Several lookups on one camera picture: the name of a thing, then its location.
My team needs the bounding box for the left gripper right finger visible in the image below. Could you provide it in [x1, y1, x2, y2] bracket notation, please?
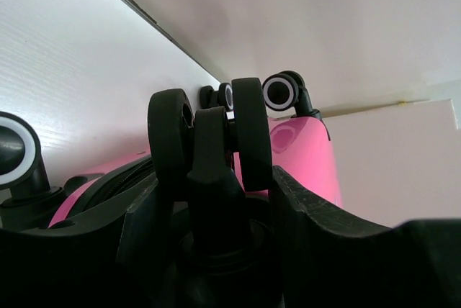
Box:
[269, 166, 460, 307]

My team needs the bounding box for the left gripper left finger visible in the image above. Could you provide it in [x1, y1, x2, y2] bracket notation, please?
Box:
[1, 174, 161, 307]

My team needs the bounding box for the pink hard-shell suitcase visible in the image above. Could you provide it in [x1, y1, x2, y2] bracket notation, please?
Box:
[1, 71, 339, 307]

